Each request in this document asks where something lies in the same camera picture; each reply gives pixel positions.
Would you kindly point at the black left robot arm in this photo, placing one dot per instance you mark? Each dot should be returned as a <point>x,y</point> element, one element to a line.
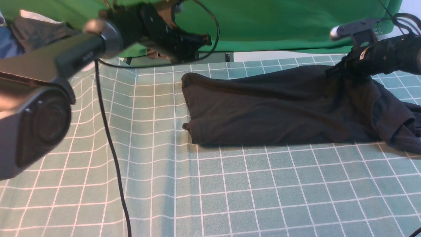
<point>36,95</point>

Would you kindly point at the gray long-sleeve shirt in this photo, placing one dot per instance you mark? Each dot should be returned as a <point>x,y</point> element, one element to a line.
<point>297,106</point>

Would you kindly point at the blue crumpled shirt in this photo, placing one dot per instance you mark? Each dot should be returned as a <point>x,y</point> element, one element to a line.
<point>9,46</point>

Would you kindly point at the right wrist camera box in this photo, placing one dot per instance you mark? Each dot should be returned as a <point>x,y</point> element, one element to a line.
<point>353,28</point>

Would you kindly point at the dark gray crumpled shirt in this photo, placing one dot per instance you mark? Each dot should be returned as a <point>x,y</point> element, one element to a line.
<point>33,34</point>

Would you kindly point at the green checkered tablecloth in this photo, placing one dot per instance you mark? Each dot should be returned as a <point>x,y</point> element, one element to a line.
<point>176,189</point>

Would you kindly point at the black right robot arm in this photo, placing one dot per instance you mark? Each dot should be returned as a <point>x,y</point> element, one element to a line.
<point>400,53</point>

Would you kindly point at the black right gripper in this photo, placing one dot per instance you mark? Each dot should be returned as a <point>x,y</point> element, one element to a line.
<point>357,65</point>

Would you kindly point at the green backdrop cloth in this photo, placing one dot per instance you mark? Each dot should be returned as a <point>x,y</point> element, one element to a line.
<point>245,25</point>

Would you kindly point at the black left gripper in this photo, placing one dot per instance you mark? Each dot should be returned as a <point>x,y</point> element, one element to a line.
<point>174,44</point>

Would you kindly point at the white crumpled garment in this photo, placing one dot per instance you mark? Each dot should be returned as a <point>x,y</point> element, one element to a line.
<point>39,17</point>

